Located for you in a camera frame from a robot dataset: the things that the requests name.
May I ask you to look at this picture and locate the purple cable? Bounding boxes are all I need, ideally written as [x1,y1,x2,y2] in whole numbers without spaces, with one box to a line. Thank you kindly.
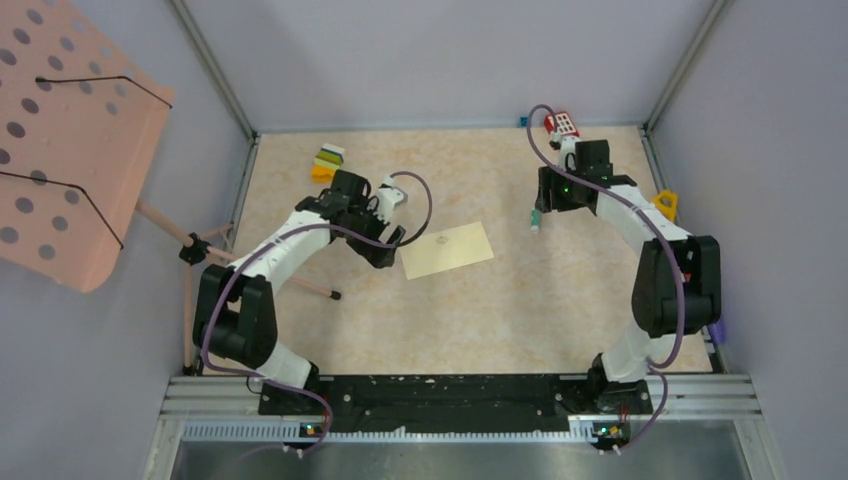
[199,170,434,458]
[526,104,688,455]

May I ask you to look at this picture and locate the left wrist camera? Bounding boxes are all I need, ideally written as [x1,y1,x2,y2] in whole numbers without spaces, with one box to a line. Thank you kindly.
[369,175,408,222]

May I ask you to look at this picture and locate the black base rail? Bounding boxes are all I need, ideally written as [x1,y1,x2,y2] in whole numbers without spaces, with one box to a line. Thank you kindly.
[160,374,762,450]

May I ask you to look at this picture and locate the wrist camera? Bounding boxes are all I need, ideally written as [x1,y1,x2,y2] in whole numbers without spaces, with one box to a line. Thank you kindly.
[549,131,581,172]
[369,175,408,222]

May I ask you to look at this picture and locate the pink perforated music stand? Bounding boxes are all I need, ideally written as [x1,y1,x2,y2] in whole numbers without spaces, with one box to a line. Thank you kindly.
[0,0,343,372]

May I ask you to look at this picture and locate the stacked colourful toy blocks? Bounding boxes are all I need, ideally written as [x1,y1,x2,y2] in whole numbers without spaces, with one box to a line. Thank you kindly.
[310,143,345,184]

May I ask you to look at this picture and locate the red toy block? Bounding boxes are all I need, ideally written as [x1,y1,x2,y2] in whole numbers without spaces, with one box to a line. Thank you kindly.
[543,111,579,137]

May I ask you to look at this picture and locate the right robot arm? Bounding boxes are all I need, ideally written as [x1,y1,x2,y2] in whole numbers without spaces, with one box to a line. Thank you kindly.
[536,134,721,412]

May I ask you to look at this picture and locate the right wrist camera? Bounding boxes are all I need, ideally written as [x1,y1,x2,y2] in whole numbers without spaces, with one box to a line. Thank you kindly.
[549,131,581,172]

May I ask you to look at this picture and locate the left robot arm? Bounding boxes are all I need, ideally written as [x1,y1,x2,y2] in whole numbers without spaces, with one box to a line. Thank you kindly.
[192,170,408,414]

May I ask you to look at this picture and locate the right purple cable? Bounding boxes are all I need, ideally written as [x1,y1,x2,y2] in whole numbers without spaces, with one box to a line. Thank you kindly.
[526,104,688,455]

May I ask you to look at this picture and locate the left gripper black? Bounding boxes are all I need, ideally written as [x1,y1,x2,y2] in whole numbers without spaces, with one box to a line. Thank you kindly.
[341,196,405,268]

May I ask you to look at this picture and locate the glue stick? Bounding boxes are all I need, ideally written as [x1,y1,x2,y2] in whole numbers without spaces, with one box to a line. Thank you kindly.
[530,209,541,233]

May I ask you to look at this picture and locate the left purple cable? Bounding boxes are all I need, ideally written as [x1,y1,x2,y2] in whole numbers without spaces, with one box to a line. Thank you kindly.
[199,170,434,458]

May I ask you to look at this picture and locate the yellow green toy block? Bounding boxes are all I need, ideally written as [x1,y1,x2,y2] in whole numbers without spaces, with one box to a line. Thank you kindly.
[651,189,679,223]

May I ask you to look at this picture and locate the yellow envelope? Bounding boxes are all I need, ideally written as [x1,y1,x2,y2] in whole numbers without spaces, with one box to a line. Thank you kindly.
[398,222,494,280]

